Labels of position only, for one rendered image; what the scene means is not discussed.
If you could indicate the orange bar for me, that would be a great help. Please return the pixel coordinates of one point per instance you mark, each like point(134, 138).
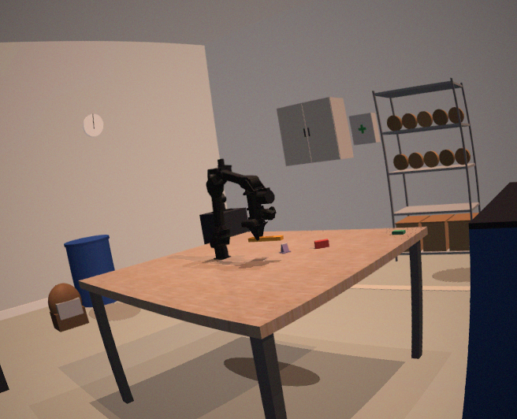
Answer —
point(266, 238)

